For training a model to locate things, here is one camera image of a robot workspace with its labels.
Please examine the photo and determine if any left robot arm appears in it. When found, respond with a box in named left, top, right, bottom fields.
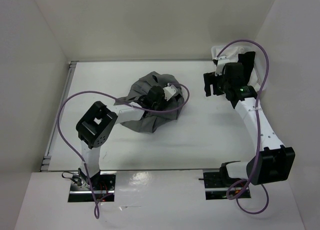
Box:
left=76, top=86, right=166, bottom=190

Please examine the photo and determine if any black skirt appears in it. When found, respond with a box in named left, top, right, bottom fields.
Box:
left=238, top=51, right=256, bottom=85

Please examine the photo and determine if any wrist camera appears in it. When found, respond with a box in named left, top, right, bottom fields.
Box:
left=213, top=56, right=230, bottom=76
left=163, top=83, right=180, bottom=101

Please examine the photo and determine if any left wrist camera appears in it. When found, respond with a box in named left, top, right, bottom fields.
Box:
left=163, top=83, right=180, bottom=101

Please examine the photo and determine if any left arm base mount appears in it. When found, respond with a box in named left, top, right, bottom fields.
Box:
left=61, top=171, right=116, bottom=202

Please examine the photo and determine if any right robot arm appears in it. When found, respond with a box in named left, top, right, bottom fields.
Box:
left=203, top=63, right=296, bottom=186

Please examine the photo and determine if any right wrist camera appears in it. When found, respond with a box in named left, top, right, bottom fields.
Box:
left=213, top=56, right=230, bottom=76

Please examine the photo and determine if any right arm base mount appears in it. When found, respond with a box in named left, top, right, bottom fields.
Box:
left=199, top=170, right=251, bottom=200

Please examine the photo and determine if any grey pleated skirt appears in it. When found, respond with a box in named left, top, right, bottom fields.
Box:
left=114, top=71, right=185, bottom=133

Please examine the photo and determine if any white skirt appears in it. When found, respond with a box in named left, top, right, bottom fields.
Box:
left=211, top=45, right=262, bottom=90

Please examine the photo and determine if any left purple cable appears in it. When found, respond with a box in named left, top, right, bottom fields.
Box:
left=56, top=82, right=190, bottom=219

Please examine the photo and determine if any white plastic basket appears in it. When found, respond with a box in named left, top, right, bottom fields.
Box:
left=214, top=42, right=266, bottom=87

